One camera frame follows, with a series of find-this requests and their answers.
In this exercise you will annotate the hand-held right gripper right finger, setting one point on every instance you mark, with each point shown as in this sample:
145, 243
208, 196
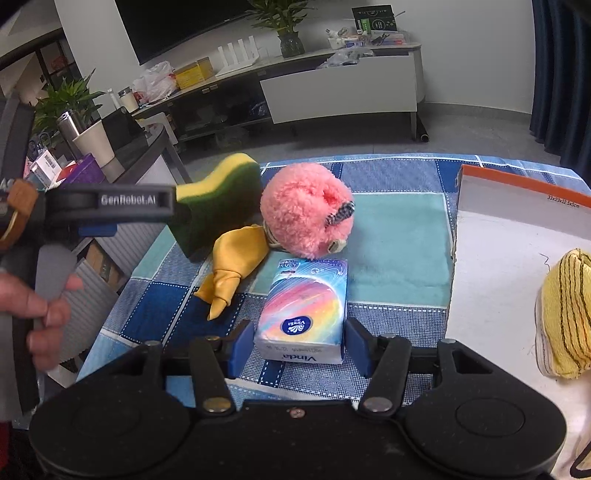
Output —
358, 348

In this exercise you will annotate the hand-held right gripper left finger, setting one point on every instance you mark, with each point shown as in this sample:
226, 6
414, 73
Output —
240, 348

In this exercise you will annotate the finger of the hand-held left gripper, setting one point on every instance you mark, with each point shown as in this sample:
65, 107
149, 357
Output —
97, 230
115, 203

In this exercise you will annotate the rainbow tissue pack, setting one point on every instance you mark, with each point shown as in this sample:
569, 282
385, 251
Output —
300, 309

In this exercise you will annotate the yellow and green sponge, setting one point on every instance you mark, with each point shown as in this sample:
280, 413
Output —
221, 194

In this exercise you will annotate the orange cardboard box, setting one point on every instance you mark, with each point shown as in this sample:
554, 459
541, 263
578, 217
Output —
494, 286

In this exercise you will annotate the yellow striped towel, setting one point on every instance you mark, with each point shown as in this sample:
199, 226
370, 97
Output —
568, 314

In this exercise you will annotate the person's left hand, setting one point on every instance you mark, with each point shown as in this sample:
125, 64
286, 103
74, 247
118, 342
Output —
46, 323

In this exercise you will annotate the purple tray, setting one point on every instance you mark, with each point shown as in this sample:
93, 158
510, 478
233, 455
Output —
85, 173

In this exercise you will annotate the beige plastic cup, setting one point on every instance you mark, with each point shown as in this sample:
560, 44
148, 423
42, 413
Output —
94, 143

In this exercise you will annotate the pile of small packets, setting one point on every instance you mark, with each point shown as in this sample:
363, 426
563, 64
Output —
46, 168

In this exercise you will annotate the steel tumbler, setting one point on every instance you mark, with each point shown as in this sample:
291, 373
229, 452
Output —
71, 127

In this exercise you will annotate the yellow satin cloth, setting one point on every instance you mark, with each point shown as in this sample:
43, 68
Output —
235, 258

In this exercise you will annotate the white jar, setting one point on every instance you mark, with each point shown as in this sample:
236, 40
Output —
128, 101

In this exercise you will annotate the green leafy plant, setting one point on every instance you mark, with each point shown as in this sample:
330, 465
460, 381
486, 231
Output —
69, 99

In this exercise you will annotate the blue checked tablecloth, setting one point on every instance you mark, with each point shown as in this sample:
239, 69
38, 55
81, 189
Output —
397, 240

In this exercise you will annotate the white crumpled plastic bag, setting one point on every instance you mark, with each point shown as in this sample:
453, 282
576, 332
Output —
154, 83

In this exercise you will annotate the yellow box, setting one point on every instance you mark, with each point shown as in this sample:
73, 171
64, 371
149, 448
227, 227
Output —
194, 74

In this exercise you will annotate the pink plush toy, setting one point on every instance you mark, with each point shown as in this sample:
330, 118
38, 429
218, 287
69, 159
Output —
295, 207

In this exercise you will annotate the dark shelving unit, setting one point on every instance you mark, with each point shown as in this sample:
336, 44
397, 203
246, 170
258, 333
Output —
51, 60

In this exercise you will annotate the white router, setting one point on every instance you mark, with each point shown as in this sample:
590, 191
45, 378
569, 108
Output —
240, 67

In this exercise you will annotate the black television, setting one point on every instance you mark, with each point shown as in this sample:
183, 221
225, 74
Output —
175, 27

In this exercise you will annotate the potted plant in dark pot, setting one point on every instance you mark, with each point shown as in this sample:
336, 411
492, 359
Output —
291, 46

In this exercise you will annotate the white and dark television stand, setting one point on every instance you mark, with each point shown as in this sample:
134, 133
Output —
341, 92

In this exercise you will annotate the clear plastic bag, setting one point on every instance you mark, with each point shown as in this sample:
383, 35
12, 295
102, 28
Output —
344, 57

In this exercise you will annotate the pile of small clutter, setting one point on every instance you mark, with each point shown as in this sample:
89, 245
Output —
364, 39

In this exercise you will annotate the black and green card box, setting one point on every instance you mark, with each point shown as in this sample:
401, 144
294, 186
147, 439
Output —
374, 19

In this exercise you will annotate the dark blue curtain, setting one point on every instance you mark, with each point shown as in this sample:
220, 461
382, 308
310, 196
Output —
563, 78

